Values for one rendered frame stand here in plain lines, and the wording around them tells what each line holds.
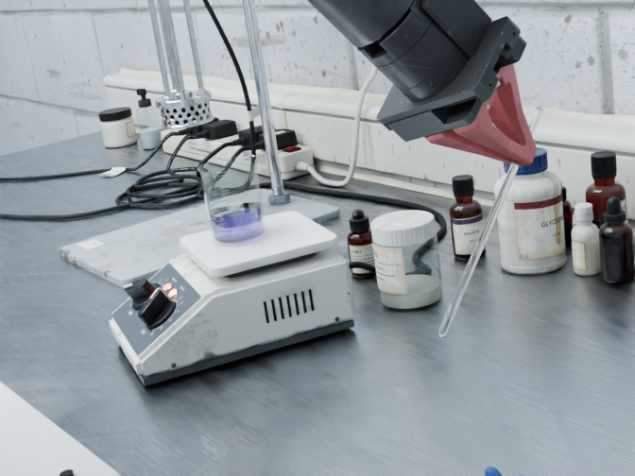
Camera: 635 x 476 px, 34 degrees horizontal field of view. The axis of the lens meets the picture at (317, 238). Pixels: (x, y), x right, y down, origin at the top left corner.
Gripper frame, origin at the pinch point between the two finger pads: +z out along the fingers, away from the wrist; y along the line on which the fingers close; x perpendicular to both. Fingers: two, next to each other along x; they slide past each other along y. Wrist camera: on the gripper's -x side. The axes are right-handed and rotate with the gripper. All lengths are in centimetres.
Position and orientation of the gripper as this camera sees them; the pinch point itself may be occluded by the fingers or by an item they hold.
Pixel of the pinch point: (522, 151)
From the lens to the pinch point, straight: 76.9
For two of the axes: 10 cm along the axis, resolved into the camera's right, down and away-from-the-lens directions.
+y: -5.9, 1.2, 8.0
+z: 7.0, 5.8, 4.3
